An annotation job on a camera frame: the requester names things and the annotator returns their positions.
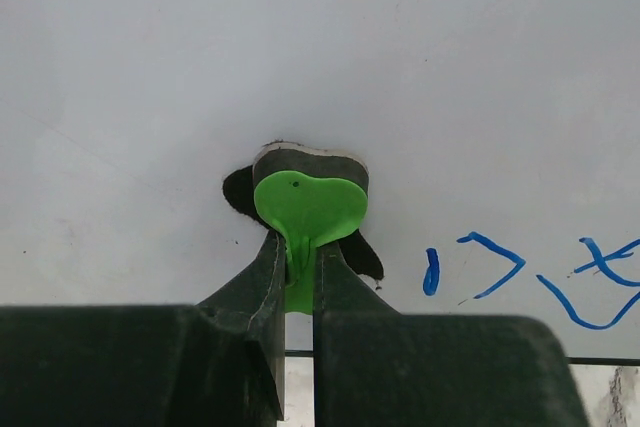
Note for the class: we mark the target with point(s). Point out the green black whiteboard eraser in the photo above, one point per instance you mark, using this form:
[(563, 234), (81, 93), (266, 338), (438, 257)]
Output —
[(311, 197)]

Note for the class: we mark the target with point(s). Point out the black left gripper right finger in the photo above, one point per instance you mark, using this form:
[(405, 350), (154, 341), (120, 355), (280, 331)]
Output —
[(374, 366)]

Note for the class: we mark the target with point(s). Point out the white dry-erase whiteboard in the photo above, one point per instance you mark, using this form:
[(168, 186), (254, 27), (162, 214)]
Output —
[(501, 139)]

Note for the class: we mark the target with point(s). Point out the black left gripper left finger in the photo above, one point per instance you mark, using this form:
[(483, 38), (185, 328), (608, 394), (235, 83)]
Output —
[(216, 363)]

